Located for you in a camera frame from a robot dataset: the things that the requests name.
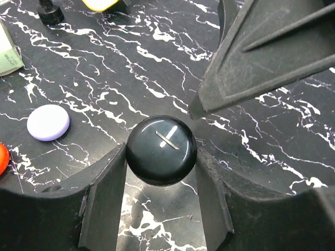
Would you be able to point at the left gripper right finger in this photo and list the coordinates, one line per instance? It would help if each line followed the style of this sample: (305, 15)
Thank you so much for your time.
(238, 214)

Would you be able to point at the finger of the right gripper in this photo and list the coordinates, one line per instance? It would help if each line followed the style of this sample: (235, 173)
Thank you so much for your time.
(269, 45)
(227, 12)

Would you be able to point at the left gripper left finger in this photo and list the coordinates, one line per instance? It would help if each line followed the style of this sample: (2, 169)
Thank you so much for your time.
(82, 212)

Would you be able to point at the orange earbud charging case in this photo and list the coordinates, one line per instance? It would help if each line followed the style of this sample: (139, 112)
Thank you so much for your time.
(4, 158)

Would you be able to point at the white rectangular box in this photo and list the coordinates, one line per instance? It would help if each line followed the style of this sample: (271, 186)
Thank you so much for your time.
(10, 58)

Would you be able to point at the red emergency stop button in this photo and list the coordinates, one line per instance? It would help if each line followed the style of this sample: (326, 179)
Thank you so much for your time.
(49, 13)

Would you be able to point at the white whiteboard wooden frame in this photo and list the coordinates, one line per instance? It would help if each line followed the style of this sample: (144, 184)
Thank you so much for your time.
(99, 5)

